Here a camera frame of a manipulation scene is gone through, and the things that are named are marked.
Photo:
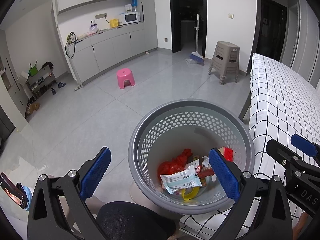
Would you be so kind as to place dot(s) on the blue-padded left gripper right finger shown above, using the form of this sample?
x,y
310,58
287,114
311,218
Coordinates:
x,y
272,219

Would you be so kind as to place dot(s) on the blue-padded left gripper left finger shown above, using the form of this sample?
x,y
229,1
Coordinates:
x,y
58,209

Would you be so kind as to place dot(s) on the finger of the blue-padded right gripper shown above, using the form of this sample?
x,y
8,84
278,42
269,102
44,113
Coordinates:
x,y
280,151
309,148

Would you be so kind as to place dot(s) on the red long cardboard box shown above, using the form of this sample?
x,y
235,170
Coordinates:
x,y
227,153

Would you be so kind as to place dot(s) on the light blue wipes packet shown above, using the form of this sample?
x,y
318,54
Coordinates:
x,y
181,180

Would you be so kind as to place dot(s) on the red plastic bag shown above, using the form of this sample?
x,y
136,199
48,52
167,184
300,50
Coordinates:
x,y
175,165

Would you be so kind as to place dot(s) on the person's right hand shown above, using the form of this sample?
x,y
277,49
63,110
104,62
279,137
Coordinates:
x,y
298,227

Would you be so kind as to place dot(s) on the smartphone on stand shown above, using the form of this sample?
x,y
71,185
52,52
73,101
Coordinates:
x,y
15,192

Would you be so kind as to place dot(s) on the white black checked tablecloth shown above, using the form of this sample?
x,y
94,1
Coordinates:
x,y
283,103

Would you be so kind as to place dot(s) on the stacked grey plastic stools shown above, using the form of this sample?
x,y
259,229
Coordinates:
x,y
225,60

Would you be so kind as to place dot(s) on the grey perforated laundry basket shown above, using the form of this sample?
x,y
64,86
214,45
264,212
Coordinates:
x,y
186,130

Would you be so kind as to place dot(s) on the shoe rack with shoes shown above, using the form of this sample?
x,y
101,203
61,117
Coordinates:
x,y
38,80

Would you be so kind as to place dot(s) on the blue broom with dustpan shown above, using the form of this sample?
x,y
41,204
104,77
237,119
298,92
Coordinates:
x,y
195,57

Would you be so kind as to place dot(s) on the small pink plastic stool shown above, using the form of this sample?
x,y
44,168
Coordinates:
x,y
125,75

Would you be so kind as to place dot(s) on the clear bottle on counter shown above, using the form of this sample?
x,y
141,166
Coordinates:
x,y
93,27

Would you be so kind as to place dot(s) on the grey cabinet counter unit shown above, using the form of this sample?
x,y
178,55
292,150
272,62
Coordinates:
x,y
90,55

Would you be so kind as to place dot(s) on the yellow box on counter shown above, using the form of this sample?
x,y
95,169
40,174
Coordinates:
x,y
114,23

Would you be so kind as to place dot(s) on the white microwave oven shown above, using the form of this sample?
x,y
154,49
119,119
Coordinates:
x,y
129,17

